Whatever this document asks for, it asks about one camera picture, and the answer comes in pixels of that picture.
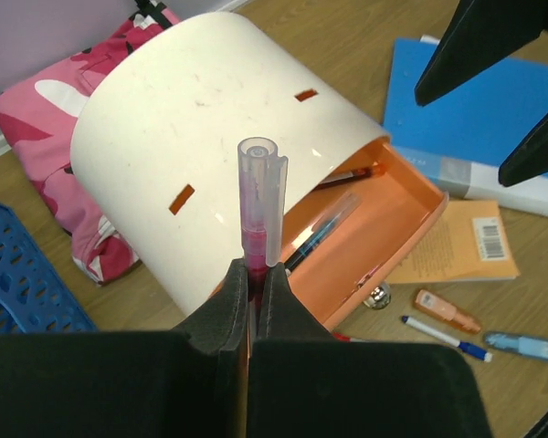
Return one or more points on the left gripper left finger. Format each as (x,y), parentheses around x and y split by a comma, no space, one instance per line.
(188,381)

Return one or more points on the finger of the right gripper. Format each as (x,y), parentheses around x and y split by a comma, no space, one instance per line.
(529,159)
(480,34)

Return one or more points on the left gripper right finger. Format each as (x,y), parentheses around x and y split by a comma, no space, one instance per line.
(303,382)

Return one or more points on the blue gel pen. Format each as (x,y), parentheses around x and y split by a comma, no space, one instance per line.
(319,229)

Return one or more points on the red gel pen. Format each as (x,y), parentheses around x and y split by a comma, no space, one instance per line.
(351,176)

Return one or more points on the blue cap marker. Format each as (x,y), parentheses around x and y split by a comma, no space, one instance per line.
(471,349)

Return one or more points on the pink gel pen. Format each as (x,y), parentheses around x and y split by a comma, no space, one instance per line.
(262,179)

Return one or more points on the red cap whiteboard marker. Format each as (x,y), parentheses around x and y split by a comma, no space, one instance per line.
(349,339)

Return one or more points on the blue document folder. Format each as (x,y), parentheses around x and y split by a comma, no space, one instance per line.
(459,141)

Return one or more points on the grey bottom drawer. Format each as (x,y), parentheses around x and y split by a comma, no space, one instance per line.
(379,297)

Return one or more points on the orange paperback book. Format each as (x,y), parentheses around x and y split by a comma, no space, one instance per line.
(467,243)

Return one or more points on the orange correction tape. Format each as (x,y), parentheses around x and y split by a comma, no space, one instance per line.
(443,310)

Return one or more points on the blue plastic file organizer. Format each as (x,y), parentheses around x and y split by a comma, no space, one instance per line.
(33,297)

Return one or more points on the blue correction tape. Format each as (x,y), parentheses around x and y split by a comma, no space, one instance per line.
(519,344)

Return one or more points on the white mini drawer cabinet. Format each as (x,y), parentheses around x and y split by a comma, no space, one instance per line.
(156,144)

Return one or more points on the pink camouflage cloth bag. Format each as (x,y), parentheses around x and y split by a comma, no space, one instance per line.
(37,118)

